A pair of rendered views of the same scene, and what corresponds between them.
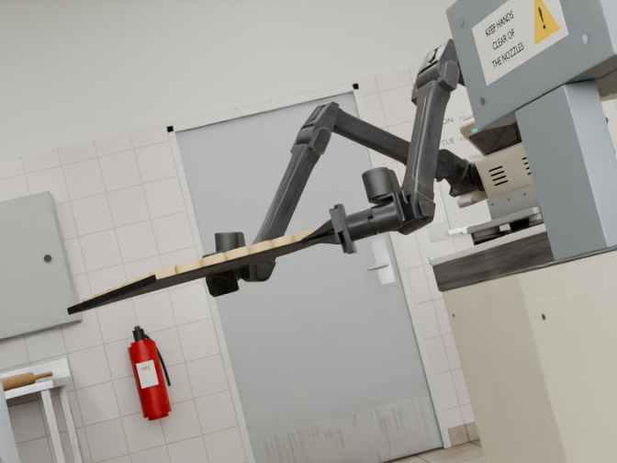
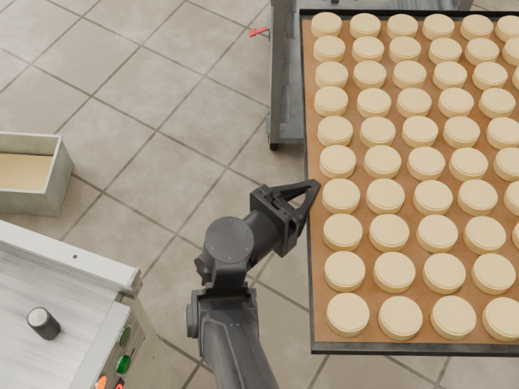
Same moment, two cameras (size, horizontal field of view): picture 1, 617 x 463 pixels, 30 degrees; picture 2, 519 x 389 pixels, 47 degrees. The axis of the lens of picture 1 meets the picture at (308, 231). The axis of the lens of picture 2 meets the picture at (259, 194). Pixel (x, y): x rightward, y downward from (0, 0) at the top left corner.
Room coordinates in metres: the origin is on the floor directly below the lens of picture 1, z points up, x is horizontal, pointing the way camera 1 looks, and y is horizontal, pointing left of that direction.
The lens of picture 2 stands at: (2.53, -0.38, 1.71)
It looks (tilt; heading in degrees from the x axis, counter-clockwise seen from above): 60 degrees down; 128
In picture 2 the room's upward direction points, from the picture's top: straight up
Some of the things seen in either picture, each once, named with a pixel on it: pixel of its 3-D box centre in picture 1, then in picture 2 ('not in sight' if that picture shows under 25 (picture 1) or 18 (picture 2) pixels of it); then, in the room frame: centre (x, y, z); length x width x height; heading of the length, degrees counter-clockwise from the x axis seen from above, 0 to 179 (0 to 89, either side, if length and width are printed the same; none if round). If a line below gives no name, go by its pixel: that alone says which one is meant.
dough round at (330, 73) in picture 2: (213, 261); (331, 76); (2.23, 0.19, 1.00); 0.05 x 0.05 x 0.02
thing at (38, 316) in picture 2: not in sight; (36, 316); (2.11, -0.35, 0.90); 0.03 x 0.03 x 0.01
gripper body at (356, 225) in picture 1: (357, 225); (256, 235); (2.31, -0.10, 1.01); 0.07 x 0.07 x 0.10; 82
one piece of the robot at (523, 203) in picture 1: (523, 231); not in sight; (2.98, -0.54, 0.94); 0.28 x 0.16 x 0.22; 37
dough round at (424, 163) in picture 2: not in sight; (425, 164); (2.43, 0.13, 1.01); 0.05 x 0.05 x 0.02
